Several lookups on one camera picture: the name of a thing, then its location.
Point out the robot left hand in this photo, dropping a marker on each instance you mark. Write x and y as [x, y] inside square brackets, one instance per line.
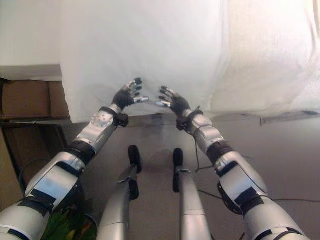
[124, 97]

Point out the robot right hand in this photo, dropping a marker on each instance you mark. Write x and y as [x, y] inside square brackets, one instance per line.
[178, 103]

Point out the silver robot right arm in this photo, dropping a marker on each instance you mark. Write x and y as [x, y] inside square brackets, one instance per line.
[240, 180]

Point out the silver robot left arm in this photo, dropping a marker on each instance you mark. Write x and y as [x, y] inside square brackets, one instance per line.
[62, 165]

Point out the white bed sheet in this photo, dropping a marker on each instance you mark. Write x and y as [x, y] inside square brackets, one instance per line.
[140, 57]

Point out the dark robot right foot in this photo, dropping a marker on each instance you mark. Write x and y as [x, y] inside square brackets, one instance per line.
[178, 160]

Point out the dark robot foot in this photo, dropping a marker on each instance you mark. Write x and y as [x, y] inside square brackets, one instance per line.
[178, 160]
[135, 157]

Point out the dark robot left foot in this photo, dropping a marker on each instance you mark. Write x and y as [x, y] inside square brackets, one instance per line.
[135, 157]

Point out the brown wooden nightstand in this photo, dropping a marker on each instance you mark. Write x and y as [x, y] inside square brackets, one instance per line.
[30, 100]

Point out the silver robot right leg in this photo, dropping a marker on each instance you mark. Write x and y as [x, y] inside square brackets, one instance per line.
[191, 202]

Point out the silver robot leg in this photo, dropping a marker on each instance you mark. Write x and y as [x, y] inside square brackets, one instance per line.
[191, 202]
[117, 200]

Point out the silver robot left leg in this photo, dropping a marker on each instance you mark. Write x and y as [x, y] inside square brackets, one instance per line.
[117, 200]

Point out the white duvet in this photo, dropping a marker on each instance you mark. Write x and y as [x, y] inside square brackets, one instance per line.
[270, 55]

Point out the green potted plant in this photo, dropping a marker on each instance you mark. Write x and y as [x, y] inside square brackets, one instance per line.
[67, 225]

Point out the metal bed frame rail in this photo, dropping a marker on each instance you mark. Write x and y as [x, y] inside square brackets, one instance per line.
[287, 117]

